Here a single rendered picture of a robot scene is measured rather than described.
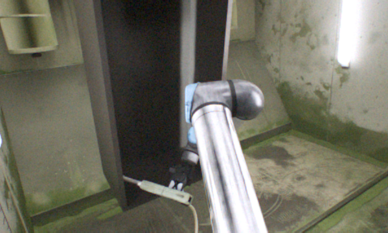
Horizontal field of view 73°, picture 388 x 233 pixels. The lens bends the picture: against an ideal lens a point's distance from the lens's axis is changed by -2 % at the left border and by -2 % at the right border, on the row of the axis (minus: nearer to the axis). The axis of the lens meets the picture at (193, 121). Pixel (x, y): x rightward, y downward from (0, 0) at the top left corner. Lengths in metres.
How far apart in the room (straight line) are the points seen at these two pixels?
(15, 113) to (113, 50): 1.23
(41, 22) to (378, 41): 2.56
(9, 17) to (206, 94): 1.70
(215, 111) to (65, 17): 2.03
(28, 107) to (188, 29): 1.45
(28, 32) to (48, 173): 1.02
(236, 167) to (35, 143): 1.93
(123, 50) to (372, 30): 2.01
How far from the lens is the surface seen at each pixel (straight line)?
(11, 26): 2.22
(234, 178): 0.60
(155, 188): 1.42
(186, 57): 1.63
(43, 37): 2.20
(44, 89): 2.50
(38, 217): 2.31
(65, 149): 2.34
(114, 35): 1.42
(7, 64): 2.56
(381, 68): 2.69
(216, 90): 0.77
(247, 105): 0.80
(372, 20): 2.70
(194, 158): 1.43
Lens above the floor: 1.34
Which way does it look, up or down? 20 degrees down
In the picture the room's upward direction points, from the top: 5 degrees counter-clockwise
